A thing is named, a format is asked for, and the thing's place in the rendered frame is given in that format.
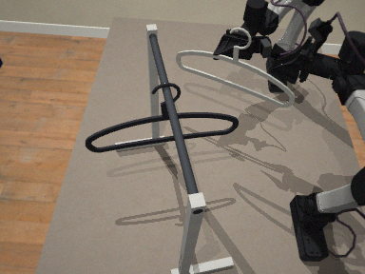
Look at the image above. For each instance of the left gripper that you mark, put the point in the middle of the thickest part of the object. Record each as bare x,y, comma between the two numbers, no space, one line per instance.
289,66

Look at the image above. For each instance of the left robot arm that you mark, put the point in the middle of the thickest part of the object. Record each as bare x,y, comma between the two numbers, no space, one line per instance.
319,208

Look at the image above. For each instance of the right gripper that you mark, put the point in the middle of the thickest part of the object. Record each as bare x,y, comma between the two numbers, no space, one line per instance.
228,41

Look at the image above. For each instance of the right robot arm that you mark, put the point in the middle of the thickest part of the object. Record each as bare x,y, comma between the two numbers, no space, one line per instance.
254,18

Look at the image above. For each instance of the black clothes hanger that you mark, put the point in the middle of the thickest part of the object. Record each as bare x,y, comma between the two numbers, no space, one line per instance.
159,118

